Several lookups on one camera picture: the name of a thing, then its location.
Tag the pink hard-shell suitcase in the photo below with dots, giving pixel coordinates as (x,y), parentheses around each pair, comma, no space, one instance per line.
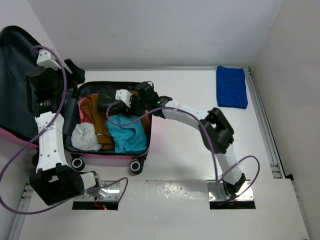
(18,55)

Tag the coral patterned garment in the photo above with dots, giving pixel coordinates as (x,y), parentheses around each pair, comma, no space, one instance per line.
(82,115)

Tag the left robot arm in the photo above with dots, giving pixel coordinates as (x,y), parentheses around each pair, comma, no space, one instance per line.
(54,180)

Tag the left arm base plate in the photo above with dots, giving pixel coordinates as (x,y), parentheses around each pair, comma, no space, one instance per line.
(109,193)

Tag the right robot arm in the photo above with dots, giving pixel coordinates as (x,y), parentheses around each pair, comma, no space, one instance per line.
(216,132)

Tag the blue folded towel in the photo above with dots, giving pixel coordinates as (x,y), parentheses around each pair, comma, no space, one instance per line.
(231,88)

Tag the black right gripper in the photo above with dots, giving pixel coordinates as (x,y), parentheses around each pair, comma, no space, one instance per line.
(134,96)

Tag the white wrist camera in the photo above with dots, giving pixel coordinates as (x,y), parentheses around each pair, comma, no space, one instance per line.
(47,60)
(124,96)

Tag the brown trousers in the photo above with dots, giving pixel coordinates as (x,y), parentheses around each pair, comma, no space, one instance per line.
(98,119)

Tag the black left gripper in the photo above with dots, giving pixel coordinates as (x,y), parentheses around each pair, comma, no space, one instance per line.
(77,76)

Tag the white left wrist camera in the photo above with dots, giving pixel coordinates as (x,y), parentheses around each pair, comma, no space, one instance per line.
(47,60)

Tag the white drawstring bag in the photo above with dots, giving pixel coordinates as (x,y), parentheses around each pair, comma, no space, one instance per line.
(84,137)

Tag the black leather roll pouch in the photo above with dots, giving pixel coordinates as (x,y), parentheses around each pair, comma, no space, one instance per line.
(106,97)

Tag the cyan t-shirt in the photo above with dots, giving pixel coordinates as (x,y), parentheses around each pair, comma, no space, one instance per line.
(129,138)

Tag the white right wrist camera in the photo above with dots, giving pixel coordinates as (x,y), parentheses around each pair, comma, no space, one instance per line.
(124,96)

